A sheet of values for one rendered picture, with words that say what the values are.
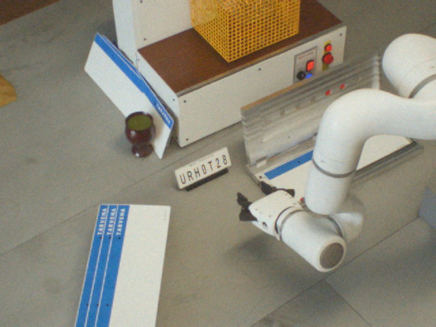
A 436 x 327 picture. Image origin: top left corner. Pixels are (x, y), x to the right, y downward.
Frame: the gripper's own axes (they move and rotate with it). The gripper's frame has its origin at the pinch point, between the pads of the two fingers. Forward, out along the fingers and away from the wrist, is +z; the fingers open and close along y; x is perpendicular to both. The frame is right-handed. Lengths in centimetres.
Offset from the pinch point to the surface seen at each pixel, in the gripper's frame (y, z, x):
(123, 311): -40.7, -8.4, -6.8
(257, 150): 12.6, 18.9, -1.7
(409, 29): 86, 46, -3
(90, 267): -41.5, 5.9, -2.5
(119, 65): -3, 64, 15
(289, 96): 24.5, 19.1, 9.2
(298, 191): 16.5, 8.0, -11.3
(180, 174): -7.5, 25.5, -2.5
